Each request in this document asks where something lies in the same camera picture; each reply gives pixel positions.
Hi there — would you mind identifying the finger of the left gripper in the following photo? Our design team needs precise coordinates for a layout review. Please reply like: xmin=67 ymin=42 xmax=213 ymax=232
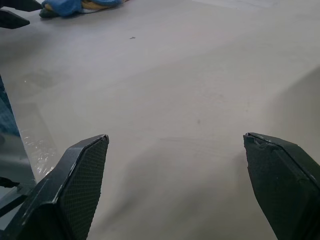
xmin=0 ymin=9 xmax=31 ymax=30
xmin=0 ymin=0 xmax=43 ymax=12

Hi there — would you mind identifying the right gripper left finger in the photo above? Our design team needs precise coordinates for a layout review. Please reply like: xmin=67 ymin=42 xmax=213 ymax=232
xmin=0 ymin=134 xmax=110 ymax=240

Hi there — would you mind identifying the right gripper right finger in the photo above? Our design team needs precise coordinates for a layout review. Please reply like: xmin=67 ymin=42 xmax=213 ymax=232
xmin=242 ymin=132 xmax=320 ymax=240

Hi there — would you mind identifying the blue and yellow cloth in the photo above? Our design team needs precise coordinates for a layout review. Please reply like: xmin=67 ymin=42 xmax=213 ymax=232
xmin=40 ymin=0 xmax=126 ymax=18

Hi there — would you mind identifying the clear plastic bag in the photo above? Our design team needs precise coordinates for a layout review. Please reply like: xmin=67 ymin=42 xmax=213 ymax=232
xmin=21 ymin=102 xmax=59 ymax=177

